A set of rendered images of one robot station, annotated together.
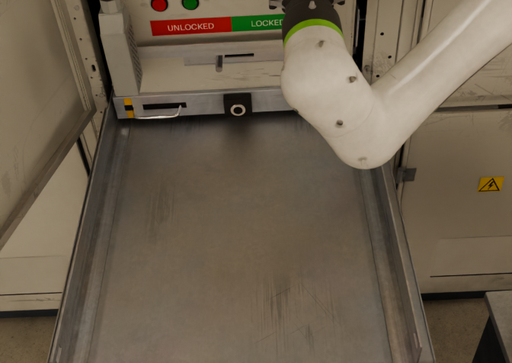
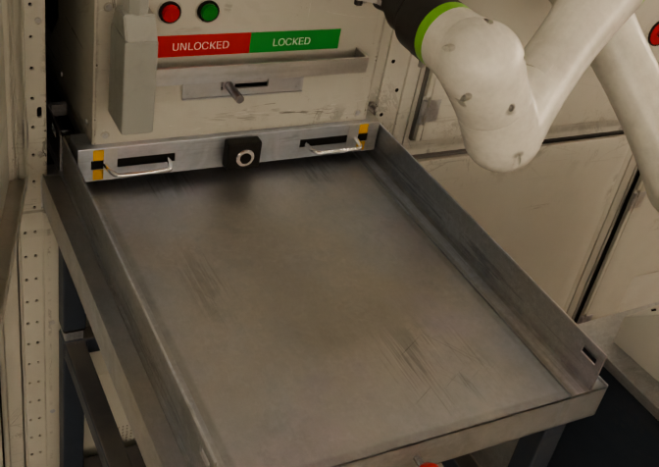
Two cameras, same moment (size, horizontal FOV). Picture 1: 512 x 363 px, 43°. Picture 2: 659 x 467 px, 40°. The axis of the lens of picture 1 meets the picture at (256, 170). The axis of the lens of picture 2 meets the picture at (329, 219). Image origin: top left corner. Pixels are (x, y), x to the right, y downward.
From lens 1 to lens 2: 0.65 m
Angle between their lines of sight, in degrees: 29
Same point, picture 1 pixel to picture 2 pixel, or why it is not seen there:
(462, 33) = (585, 20)
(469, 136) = (463, 184)
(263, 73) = (273, 109)
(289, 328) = (442, 380)
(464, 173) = not seen: hidden behind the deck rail
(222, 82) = (222, 124)
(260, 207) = (325, 263)
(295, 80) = (478, 57)
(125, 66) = (146, 89)
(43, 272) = not seen: outside the picture
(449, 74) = (581, 61)
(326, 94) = (511, 72)
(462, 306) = not seen: hidden behind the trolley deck
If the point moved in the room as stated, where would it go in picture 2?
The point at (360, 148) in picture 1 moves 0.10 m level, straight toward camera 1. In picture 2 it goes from (520, 140) to (555, 182)
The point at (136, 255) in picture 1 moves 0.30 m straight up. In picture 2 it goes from (207, 338) to (230, 144)
